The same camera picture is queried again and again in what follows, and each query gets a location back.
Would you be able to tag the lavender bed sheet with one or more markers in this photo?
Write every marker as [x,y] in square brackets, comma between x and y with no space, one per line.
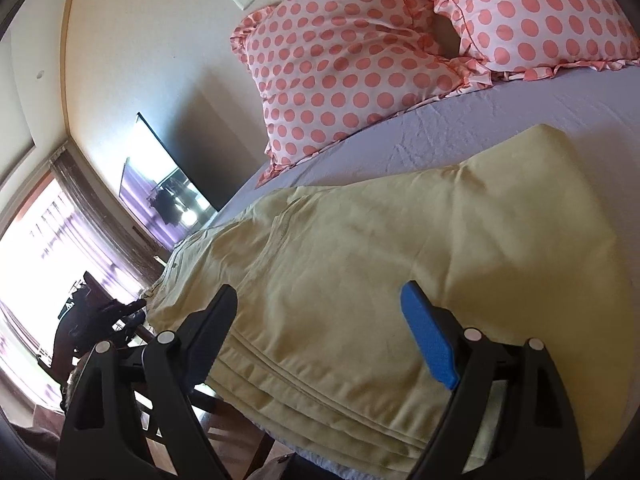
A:
[525,110]

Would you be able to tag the pink polka dot pillow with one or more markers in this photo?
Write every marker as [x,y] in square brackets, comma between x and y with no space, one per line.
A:
[525,15]
[350,70]

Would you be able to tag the wall-mounted television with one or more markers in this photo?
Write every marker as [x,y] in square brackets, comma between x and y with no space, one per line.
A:
[165,180]

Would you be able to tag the dark clothes on chair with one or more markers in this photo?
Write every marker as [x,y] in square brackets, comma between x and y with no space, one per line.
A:
[95,320]

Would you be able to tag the brown curtain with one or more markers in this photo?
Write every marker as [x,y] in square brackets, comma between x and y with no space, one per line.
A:
[105,220]

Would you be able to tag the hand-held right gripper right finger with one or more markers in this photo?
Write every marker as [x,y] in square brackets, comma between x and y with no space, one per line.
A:
[434,336]

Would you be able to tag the pale yellow pants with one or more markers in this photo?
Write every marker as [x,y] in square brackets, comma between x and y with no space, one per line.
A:
[380,270]

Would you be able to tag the dark wooden chair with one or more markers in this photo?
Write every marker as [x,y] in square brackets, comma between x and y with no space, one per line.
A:
[150,400]

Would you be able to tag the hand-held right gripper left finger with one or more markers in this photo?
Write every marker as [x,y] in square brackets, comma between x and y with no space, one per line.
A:
[216,331]

